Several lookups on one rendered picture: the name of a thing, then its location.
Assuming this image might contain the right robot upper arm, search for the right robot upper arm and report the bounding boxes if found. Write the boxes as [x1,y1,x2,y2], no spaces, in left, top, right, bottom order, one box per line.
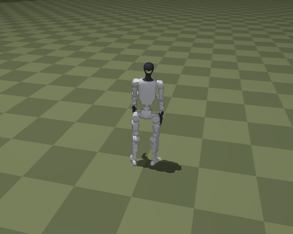
[156,80,164,101]

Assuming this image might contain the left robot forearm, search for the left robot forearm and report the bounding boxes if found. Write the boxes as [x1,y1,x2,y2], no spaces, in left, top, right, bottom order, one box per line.
[132,92,137,108]

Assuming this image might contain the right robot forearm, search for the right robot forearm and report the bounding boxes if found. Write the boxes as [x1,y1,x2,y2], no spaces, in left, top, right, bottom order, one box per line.
[158,96,164,114]

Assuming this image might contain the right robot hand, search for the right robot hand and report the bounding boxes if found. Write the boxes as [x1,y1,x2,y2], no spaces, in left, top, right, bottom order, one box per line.
[159,111,164,125]

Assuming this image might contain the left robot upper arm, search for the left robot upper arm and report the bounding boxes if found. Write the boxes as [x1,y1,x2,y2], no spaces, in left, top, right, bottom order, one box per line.
[132,78,140,97]

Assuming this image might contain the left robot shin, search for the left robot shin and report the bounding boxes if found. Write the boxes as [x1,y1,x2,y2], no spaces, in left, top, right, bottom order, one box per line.
[131,136,138,160]

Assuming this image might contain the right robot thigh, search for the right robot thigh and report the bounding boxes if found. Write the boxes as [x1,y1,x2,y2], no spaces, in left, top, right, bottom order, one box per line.
[150,112,161,144]

